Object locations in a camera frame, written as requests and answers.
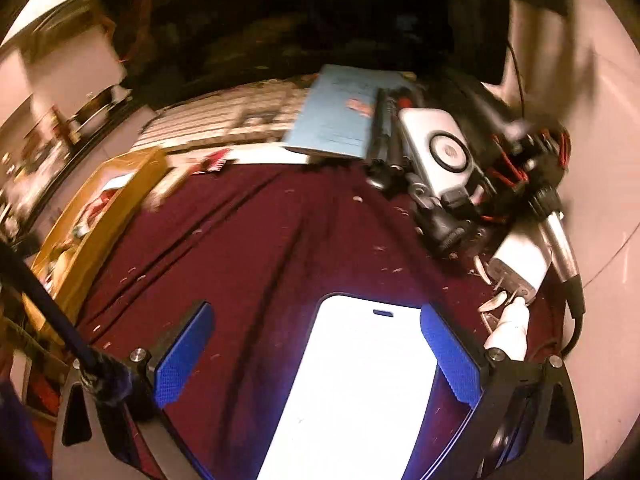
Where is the metal cylinder plug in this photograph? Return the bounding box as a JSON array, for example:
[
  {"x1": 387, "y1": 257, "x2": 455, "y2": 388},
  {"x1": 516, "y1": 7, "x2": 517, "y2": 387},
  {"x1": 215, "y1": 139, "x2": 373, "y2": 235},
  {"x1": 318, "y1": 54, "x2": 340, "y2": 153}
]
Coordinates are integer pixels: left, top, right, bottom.
[{"x1": 529, "y1": 187, "x2": 587, "y2": 322}]

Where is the black tripod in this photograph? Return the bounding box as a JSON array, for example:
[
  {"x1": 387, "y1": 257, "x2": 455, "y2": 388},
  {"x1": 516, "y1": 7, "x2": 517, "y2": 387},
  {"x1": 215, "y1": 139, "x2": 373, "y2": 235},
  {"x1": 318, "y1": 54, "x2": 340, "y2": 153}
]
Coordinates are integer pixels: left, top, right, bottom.
[{"x1": 366, "y1": 87, "x2": 417, "y2": 192}]

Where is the smartphone with white screen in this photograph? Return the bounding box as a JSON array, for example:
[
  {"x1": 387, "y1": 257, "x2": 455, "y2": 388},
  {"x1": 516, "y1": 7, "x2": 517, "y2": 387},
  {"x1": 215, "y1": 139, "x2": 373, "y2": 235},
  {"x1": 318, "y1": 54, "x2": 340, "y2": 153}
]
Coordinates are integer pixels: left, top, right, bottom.
[{"x1": 255, "y1": 291, "x2": 482, "y2": 480}]

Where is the blue notebook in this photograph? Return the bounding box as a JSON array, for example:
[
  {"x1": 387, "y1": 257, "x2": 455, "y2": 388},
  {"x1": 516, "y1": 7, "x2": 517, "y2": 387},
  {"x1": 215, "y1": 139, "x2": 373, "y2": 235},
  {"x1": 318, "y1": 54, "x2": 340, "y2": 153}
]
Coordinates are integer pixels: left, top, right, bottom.
[{"x1": 281, "y1": 64, "x2": 417, "y2": 159}]

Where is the white cylindrical plug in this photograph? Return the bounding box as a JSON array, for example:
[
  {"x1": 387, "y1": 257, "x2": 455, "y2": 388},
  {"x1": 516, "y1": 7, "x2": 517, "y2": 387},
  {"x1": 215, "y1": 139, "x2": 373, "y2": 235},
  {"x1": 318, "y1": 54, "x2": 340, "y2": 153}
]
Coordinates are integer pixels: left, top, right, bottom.
[{"x1": 483, "y1": 297, "x2": 532, "y2": 362}]

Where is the pile of mixed snack packets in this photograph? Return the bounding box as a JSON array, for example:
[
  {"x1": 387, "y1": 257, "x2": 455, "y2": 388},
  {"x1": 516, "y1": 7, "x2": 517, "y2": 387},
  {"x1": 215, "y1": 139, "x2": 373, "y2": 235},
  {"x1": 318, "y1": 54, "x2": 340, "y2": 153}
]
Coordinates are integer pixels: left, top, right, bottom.
[{"x1": 50, "y1": 175, "x2": 137, "y2": 271}]

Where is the red striped candy packet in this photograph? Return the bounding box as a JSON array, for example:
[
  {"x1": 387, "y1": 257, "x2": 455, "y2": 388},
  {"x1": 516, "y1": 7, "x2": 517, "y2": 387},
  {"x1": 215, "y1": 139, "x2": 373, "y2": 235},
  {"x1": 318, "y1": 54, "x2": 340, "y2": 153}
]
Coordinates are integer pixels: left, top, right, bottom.
[{"x1": 199, "y1": 149, "x2": 237, "y2": 175}]

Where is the dark red cloth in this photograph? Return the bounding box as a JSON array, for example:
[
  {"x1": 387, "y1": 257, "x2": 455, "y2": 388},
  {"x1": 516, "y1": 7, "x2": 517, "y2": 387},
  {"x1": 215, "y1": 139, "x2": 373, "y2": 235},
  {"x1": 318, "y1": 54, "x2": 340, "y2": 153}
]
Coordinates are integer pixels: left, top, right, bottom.
[{"x1": 75, "y1": 159, "x2": 568, "y2": 480}]

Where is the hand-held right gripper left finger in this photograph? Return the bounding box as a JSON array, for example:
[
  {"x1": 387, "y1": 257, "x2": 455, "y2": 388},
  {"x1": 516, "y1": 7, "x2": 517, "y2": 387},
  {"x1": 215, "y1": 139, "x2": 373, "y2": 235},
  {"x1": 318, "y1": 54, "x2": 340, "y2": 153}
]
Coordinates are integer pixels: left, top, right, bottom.
[{"x1": 52, "y1": 301, "x2": 216, "y2": 480}]

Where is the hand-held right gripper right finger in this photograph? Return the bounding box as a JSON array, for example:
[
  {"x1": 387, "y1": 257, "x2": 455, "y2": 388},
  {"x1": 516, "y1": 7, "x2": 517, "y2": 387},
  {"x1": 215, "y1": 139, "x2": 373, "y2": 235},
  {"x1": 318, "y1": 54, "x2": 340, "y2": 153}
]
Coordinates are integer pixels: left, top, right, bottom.
[{"x1": 420, "y1": 302, "x2": 586, "y2": 480}]

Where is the white charger plug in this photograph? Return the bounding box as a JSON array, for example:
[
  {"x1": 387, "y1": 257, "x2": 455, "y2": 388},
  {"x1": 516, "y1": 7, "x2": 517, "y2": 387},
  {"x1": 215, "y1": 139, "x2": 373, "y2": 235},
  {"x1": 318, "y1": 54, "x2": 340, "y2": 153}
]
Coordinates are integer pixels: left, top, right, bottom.
[{"x1": 486, "y1": 220, "x2": 552, "y2": 307}]

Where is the black cable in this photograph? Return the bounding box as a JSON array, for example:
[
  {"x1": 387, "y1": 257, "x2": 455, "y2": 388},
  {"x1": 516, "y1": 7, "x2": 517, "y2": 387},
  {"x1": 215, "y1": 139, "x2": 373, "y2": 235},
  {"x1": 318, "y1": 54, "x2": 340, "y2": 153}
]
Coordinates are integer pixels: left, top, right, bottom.
[{"x1": 504, "y1": 41, "x2": 527, "y2": 117}]

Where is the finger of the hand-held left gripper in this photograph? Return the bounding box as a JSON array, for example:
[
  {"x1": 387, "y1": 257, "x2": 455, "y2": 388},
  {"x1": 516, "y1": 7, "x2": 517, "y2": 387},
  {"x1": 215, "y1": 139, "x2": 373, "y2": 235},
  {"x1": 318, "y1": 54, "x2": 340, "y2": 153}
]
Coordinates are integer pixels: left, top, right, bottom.
[{"x1": 0, "y1": 242, "x2": 133, "y2": 406}]

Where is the white power bank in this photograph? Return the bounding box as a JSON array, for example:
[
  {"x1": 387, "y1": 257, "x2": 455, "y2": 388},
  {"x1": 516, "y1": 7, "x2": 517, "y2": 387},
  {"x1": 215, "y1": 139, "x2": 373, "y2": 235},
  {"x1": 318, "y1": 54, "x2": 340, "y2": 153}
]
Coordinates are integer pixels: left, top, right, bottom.
[{"x1": 397, "y1": 106, "x2": 484, "y2": 202}]

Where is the black device with red wires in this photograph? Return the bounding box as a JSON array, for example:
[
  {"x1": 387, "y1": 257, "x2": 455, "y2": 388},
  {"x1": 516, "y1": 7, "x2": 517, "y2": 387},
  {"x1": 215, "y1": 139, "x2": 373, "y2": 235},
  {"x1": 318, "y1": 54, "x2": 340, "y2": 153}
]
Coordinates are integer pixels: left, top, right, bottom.
[{"x1": 479, "y1": 119, "x2": 574, "y2": 222}]

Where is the white keyboard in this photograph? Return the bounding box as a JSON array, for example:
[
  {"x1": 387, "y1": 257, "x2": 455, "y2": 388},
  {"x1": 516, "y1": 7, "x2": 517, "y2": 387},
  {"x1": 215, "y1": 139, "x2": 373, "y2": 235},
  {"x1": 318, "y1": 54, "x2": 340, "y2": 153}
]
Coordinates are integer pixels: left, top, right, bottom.
[{"x1": 134, "y1": 77, "x2": 322, "y2": 154}]

